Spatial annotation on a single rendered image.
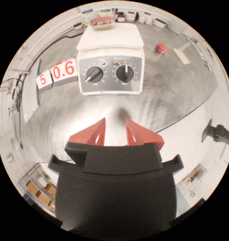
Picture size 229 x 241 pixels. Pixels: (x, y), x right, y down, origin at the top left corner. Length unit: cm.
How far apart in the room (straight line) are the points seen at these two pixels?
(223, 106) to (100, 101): 156
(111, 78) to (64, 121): 16
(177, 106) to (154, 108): 9
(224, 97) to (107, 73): 150
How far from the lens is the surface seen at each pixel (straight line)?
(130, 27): 21
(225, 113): 155
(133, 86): 16
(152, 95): 21
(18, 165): 238
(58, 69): 25
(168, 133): 25
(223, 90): 149
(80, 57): 17
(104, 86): 16
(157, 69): 25
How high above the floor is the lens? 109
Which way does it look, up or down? 80 degrees down
